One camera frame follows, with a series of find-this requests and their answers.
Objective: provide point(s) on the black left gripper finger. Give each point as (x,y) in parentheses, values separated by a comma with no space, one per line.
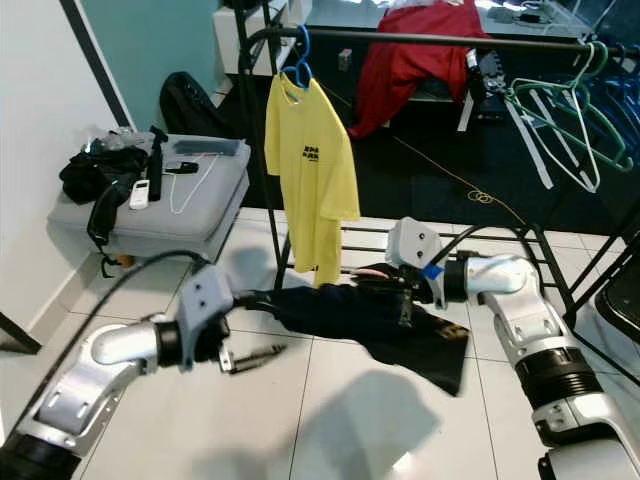
(255,358)
(245,300)

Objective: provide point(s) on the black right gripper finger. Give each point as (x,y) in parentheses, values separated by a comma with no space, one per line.
(372,272)

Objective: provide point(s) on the navy blue garment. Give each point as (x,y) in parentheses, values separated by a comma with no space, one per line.
(370,325)

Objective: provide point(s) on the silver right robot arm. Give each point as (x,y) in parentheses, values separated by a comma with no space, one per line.
(530,320)

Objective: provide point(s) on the blue plastic hanger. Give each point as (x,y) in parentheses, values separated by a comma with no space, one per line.
(300,72)
(622,95)

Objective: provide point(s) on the green plastic hanger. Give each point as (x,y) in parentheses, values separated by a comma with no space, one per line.
(570,90)

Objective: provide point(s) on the pale white plastic hanger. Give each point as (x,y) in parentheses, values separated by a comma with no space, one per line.
(585,85)

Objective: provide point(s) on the grey upholstered ottoman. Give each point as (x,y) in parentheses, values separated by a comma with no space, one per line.
(170,210)

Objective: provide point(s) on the yellow printed t-shirt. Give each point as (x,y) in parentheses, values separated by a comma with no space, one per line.
(310,170)

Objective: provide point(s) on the black carpet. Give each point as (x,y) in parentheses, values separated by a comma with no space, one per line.
(440,165)

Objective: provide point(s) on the black remote control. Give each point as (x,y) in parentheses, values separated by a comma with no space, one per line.
(181,168)

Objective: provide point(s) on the white remote control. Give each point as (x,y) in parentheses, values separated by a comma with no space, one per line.
(139,194)

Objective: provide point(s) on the black spray bottle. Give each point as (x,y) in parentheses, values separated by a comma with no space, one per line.
(156,168)

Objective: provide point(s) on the black backpack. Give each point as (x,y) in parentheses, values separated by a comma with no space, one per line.
(190,105)

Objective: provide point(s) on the clear plastic bag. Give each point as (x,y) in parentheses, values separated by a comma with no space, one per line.
(120,140)

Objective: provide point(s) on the black folding chair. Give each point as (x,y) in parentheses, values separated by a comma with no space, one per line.
(618,300)

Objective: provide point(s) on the red cloth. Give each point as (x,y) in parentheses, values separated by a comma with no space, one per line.
(410,65)

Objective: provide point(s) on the small grey cup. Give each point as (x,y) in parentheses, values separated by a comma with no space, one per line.
(345,60)

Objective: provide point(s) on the black metal clothes rack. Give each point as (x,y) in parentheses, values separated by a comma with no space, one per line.
(410,38)

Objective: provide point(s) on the white shelf unit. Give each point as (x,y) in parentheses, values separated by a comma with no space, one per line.
(245,45)

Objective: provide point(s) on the white plastic bag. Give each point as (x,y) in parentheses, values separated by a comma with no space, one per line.
(430,3)

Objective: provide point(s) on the white low platform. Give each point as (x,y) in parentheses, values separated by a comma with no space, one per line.
(550,20)

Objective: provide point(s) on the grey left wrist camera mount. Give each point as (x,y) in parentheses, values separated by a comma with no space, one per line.
(208,300)

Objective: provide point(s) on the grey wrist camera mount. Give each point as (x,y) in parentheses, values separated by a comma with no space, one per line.
(208,300)
(415,245)

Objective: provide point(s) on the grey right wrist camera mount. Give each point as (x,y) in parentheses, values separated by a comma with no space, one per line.
(415,245)

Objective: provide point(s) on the black wall trim strip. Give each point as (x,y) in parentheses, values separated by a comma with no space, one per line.
(95,60)

